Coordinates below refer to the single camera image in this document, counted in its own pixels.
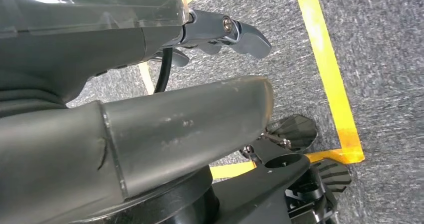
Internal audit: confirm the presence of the yellow floor tape square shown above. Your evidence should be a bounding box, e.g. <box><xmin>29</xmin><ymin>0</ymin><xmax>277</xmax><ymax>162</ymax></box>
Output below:
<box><xmin>137</xmin><ymin>0</ymin><xmax>365</xmax><ymax>180</ymax></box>

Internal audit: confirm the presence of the black round robot joint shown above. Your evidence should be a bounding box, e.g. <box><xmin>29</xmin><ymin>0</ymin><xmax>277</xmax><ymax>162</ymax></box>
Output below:
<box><xmin>71</xmin><ymin>165</ymin><xmax>220</xmax><ymax>224</ymax></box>

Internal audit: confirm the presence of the black robot foot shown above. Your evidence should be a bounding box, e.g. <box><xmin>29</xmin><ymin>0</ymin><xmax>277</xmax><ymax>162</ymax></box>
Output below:
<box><xmin>211</xmin><ymin>114</ymin><xmax>353</xmax><ymax>224</ymax></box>

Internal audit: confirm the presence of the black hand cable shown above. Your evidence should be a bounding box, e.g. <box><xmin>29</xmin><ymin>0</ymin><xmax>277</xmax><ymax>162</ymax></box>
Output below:
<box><xmin>153</xmin><ymin>48</ymin><xmax>174</xmax><ymax>94</ymax></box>

